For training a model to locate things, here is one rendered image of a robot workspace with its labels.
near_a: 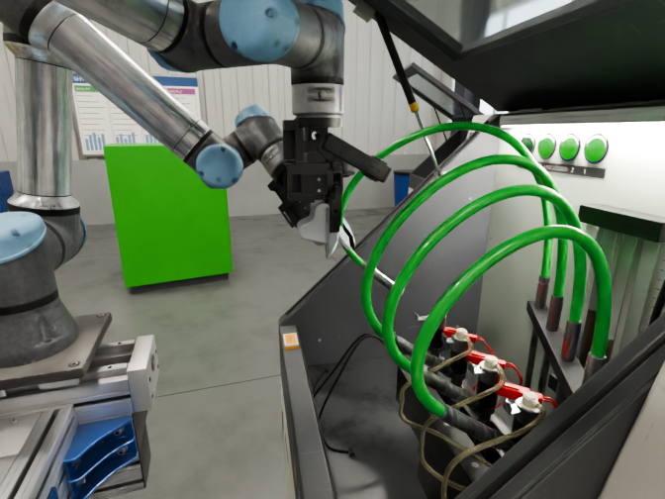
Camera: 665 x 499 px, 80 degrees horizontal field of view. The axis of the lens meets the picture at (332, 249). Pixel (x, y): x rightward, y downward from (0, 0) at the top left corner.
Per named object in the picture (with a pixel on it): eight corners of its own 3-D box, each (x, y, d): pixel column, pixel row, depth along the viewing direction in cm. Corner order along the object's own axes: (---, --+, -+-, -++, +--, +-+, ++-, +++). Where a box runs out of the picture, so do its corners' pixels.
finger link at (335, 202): (324, 228, 62) (324, 171, 60) (334, 227, 63) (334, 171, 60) (330, 235, 58) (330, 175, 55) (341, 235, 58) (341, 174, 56)
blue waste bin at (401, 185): (385, 213, 715) (387, 169, 693) (415, 211, 732) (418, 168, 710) (401, 220, 660) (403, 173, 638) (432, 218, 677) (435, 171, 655)
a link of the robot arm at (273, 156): (298, 145, 84) (277, 136, 77) (309, 160, 83) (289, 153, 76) (274, 168, 87) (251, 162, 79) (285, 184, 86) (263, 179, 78)
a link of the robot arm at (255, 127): (237, 136, 88) (268, 114, 88) (262, 172, 86) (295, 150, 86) (224, 117, 80) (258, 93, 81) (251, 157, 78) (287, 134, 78)
